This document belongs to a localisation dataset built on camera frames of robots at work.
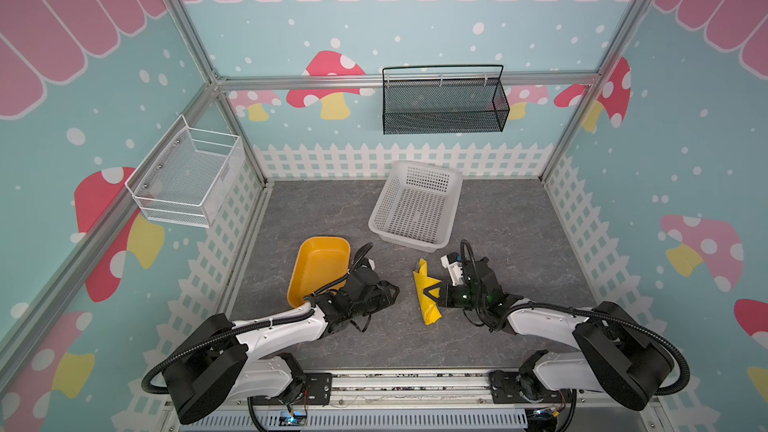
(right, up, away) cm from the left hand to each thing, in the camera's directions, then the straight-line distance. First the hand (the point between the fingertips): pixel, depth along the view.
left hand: (397, 297), depth 83 cm
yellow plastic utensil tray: (-26, +8, +15) cm, 31 cm away
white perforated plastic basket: (+8, +26, +29) cm, 40 cm away
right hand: (+7, +2, +1) cm, 8 cm away
